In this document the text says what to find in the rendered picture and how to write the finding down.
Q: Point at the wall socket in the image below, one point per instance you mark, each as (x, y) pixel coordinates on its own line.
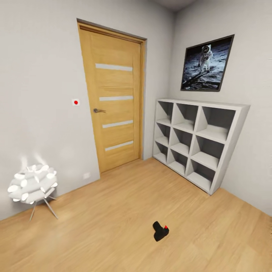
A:
(85, 176)

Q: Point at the bookcase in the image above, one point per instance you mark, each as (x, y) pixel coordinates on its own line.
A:
(199, 131)

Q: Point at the digital camera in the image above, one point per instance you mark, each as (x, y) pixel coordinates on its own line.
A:
(160, 231)

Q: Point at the door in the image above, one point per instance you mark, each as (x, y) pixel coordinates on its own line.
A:
(114, 71)

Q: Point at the electric switch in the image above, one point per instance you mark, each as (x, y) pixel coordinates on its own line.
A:
(75, 102)

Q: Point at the painting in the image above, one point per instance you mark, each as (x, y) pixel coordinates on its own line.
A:
(205, 65)

